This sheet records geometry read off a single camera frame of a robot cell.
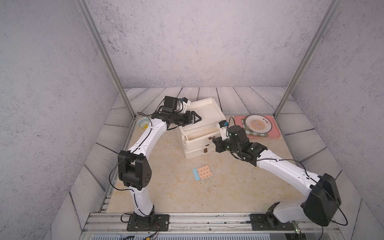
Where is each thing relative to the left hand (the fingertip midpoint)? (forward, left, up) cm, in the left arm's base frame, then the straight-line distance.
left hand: (199, 120), depth 82 cm
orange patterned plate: (+19, -46, -25) cm, 56 cm away
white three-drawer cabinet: (+9, -8, -4) cm, 13 cm away
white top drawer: (-8, 0, -5) cm, 9 cm away
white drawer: (-10, +1, -10) cm, 14 cm away
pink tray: (+11, -56, -26) cm, 63 cm away
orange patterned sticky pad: (-18, -3, -25) cm, 31 cm away
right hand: (-10, -7, -4) cm, 13 cm away
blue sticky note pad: (-19, +2, -26) cm, 33 cm away
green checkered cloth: (+10, -37, -25) cm, 45 cm away
